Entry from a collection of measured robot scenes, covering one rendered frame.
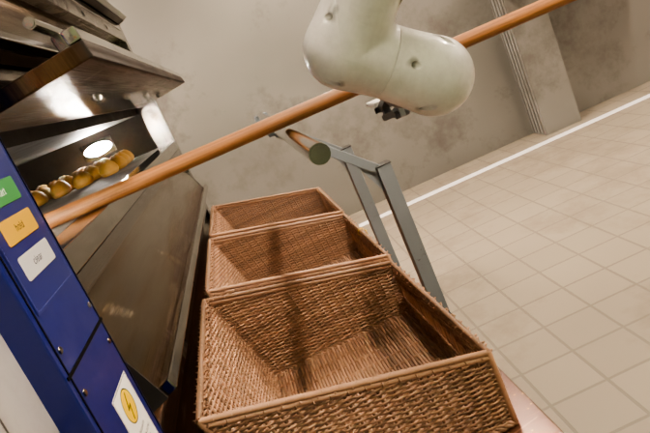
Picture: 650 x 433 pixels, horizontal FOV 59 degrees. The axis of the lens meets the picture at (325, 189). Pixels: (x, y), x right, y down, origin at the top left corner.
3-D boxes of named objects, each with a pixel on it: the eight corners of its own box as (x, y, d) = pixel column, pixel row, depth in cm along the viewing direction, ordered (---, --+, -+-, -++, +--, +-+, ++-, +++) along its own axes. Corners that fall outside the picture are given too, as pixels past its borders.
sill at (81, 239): (31, 298, 75) (15, 271, 75) (164, 155, 250) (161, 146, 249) (74, 277, 76) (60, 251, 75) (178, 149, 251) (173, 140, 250)
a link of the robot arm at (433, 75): (475, 128, 76) (499, 44, 75) (386, 101, 73) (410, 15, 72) (435, 123, 89) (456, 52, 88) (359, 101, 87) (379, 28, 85)
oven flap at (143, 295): (155, 408, 82) (42, 317, 76) (201, 194, 256) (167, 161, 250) (178, 386, 82) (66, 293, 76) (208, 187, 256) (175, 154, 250)
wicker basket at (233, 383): (264, 565, 93) (188, 425, 87) (245, 391, 147) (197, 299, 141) (526, 425, 98) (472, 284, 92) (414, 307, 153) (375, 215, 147)
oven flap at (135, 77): (94, 55, 72) (-46, 141, 71) (185, 82, 246) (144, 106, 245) (81, 38, 72) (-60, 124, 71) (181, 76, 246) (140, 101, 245)
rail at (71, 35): (81, 38, 72) (68, 46, 72) (181, 76, 246) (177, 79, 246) (72, 23, 71) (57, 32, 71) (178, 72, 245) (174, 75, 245)
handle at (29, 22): (59, 54, 73) (48, 61, 73) (108, 66, 105) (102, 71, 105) (30, 14, 72) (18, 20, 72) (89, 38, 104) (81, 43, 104)
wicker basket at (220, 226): (239, 303, 208) (206, 236, 202) (235, 260, 263) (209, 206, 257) (361, 246, 213) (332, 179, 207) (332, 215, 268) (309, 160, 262)
